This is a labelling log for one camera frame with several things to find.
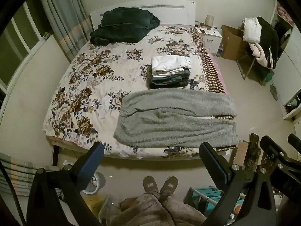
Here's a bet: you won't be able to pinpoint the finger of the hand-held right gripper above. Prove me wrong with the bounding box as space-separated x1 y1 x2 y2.
288 134 301 150
260 135 301 195

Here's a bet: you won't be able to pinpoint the cardboard box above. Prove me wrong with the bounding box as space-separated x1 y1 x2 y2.
221 25 250 60

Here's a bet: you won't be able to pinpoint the clear plastic bag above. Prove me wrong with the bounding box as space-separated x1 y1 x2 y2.
99 194 123 226

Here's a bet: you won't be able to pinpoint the grey slipper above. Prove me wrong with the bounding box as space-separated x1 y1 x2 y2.
160 175 178 202
143 175 160 196

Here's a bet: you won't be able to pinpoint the bed with floral cover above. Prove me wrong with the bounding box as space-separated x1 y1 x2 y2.
42 25 230 159

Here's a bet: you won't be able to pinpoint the grey fleece pants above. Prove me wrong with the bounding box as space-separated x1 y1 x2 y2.
113 88 238 149

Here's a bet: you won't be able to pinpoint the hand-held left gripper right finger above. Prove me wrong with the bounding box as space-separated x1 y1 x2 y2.
199 142 277 226

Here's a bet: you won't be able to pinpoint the window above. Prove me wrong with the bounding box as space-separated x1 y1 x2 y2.
0 0 47 95

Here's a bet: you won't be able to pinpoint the person's legs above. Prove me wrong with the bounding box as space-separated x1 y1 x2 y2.
120 192 207 226

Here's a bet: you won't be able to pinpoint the white garment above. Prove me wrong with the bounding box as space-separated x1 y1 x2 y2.
243 17 262 44

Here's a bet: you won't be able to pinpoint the white headboard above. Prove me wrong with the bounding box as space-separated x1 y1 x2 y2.
90 0 196 29

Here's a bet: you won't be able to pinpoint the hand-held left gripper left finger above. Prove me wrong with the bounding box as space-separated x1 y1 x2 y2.
26 142 105 226

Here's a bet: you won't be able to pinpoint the cardboard piece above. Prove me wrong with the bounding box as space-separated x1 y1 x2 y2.
232 141 250 170

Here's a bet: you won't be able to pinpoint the white nightstand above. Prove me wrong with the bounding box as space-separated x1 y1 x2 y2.
195 26 223 54

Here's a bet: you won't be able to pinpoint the dark green blanket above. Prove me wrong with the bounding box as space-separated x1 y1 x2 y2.
90 7 161 45

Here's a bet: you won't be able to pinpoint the black garment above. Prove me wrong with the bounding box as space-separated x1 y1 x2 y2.
256 16 279 69

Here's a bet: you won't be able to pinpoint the grey-green curtain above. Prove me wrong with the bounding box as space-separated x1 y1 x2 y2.
38 0 93 63

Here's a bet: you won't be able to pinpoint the striped cloth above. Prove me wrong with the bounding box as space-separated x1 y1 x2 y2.
0 159 60 197

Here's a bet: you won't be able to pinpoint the bed frame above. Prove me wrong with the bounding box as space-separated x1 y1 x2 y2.
46 135 203 167

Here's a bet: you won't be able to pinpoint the folded dark jeans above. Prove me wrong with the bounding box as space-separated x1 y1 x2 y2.
147 67 191 90

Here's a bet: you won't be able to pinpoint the grey tape roll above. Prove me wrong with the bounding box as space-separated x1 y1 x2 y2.
83 172 106 195

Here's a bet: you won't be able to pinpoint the teal rack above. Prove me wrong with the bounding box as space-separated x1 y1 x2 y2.
188 186 224 215

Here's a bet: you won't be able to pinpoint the pink garment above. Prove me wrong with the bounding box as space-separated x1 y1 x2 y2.
249 42 271 69

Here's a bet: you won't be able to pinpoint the white wardrobe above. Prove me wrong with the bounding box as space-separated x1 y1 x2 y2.
270 1 301 120

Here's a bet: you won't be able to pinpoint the chair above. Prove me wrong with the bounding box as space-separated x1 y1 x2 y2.
236 52 274 85

